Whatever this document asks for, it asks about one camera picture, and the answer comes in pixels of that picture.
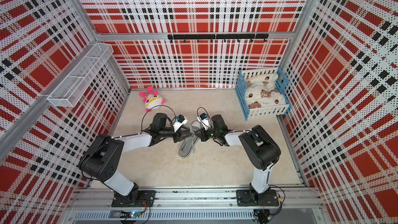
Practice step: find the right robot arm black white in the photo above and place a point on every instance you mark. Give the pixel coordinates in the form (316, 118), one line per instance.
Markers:
(260, 148)

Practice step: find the blue white slatted crate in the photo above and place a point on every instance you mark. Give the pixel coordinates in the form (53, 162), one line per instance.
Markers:
(263, 112)

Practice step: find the green circuit board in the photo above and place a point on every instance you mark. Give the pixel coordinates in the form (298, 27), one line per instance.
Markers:
(130, 214)

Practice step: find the grey canvas sneaker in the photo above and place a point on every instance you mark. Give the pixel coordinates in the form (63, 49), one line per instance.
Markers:
(185, 150)

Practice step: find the black hook rail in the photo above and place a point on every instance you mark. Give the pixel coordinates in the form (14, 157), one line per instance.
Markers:
(186, 37)

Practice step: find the white wire mesh basket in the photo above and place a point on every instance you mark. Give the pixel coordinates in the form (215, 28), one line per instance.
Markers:
(69, 92)

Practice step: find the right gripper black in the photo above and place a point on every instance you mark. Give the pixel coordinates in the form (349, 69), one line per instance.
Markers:
(203, 135)

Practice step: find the grey shoelace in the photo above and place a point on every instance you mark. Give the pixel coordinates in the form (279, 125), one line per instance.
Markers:
(198, 131)

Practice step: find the white printed cloth bundle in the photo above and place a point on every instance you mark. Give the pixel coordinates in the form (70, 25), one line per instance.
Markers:
(262, 91)

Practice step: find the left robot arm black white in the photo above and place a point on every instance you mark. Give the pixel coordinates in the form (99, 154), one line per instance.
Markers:
(101, 160)

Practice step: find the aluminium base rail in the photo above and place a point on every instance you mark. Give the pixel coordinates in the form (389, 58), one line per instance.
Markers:
(296, 205)

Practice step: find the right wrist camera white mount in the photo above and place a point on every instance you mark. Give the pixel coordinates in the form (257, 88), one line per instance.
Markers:
(203, 119)

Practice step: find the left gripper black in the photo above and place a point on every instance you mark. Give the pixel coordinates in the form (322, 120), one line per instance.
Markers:
(179, 134)

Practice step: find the white pink plush toy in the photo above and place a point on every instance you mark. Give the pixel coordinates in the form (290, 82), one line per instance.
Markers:
(151, 99)

